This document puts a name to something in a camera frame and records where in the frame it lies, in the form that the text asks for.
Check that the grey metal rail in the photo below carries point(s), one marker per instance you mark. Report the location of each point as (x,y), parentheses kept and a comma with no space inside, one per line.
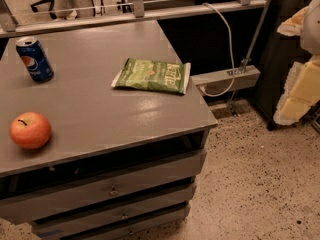
(10,29)

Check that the blue pepsi can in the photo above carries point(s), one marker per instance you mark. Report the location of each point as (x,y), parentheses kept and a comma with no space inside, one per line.
(34,59)

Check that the red apple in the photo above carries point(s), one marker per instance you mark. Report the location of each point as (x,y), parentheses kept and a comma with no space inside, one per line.
(30,130)

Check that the grey drawer cabinet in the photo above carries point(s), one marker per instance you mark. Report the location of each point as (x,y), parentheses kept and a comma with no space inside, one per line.
(110,195)

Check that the diagonal metal rod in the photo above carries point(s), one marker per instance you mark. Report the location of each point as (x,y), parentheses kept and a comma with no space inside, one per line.
(256,30)

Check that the green kettle chips bag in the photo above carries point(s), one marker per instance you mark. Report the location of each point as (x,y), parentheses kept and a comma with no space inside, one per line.
(153,76)

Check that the grey metal bracket box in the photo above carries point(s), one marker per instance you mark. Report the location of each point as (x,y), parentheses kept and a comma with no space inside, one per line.
(214,84)

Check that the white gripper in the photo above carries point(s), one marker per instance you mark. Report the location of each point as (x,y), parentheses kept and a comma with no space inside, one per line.
(312,29)

